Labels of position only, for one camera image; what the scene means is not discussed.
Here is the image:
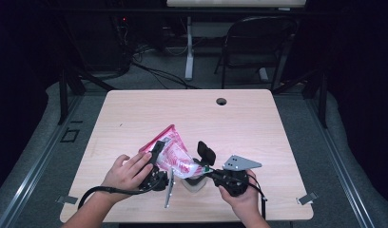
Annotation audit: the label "gray table corner bracket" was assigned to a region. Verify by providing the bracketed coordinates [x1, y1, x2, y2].
[296, 191, 319, 206]
[55, 195, 79, 205]

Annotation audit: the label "person's left hand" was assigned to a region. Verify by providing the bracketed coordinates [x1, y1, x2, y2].
[101, 151, 155, 203]

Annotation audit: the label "dark equipment with red light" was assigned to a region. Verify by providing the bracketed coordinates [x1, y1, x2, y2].
[111, 13, 135, 69]

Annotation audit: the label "person's right hand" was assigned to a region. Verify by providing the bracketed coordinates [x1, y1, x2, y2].
[219, 170, 262, 220]

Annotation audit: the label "aluminium floor rail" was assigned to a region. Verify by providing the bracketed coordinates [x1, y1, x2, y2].
[304, 94, 378, 228]
[0, 94, 86, 228]

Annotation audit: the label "pink and white printed bag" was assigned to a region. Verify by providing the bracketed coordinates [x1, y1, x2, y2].
[138, 123, 213, 181]

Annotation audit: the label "glass jar with black lid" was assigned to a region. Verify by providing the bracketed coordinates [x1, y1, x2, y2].
[182, 141, 217, 194]

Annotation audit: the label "black floor cables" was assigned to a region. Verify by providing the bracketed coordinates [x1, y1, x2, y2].
[130, 59, 200, 90]

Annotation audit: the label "white background desk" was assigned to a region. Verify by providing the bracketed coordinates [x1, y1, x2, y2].
[165, 0, 307, 83]

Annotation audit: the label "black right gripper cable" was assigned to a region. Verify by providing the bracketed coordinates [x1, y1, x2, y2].
[245, 173, 268, 220]

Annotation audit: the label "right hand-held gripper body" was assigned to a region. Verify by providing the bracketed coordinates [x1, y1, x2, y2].
[214, 154, 262, 198]

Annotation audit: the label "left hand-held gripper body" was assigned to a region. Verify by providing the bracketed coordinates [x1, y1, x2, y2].
[141, 165, 176, 209]

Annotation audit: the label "black metal stand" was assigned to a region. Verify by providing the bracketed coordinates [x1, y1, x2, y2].
[57, 66, 118, 126]
[272, 68, 329, 129]

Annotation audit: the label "black folding chair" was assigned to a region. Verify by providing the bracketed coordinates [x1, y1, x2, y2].
[214, 15, 299, 92]

